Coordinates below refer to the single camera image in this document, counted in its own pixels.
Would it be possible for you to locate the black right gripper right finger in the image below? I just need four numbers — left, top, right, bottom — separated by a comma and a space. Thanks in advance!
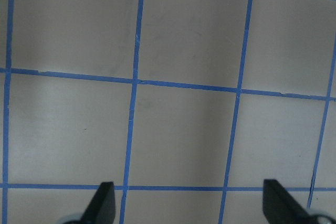
262, 179, 315, 224

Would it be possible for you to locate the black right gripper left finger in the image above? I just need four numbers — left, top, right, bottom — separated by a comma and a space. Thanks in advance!
79, 182, 116, 224

